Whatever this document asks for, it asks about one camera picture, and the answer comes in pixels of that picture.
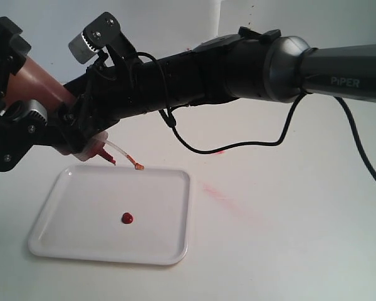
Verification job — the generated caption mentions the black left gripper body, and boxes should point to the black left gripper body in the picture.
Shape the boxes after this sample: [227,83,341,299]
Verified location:
[0,17,31,125]

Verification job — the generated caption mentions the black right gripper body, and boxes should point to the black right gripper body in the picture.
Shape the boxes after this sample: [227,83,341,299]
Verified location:
[45,51,143,154]

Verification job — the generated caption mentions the red ketchup squeeze bottle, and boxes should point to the red ketchup squeeze bottle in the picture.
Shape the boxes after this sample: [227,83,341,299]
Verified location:
[4,57,144,170]

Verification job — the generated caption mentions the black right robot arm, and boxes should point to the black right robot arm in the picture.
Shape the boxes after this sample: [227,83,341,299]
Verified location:
[43,27,376,153]

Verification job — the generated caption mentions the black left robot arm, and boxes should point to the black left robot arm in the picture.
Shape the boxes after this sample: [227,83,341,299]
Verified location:
[0,16,72,172]

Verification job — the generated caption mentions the white rectangular tray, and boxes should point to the white rectangular tray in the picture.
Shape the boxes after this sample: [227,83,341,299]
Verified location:
[28,165,192,266]

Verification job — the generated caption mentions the red ketchup blob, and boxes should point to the red ketchup blob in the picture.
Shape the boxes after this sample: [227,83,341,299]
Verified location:
[121,212,134,224]

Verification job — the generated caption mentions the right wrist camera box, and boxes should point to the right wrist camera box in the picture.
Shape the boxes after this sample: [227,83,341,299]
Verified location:
[68,12,136,65]

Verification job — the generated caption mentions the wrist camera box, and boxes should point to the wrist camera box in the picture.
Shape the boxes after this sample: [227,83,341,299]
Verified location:
[68,12,136,65]
[0,99,48,126]

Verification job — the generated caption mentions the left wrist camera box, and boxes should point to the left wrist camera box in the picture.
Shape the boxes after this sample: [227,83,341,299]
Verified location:
[0,99,48,126]

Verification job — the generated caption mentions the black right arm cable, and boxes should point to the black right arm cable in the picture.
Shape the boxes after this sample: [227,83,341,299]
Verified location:
[134,50,376,201]

